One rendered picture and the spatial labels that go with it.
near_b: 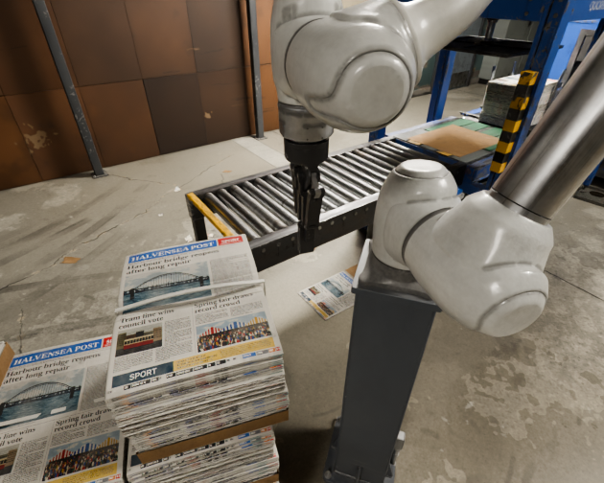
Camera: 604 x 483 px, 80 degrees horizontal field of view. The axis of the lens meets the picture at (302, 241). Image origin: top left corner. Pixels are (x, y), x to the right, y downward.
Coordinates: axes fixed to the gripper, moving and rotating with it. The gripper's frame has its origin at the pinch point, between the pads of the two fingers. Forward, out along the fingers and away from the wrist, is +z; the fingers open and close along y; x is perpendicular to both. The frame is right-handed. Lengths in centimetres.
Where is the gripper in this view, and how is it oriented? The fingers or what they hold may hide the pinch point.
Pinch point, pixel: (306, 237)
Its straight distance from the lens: 70.9
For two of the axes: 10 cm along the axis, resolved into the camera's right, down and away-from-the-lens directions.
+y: 3.0, 5.5, -7.8
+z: 0.0, 8.1, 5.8
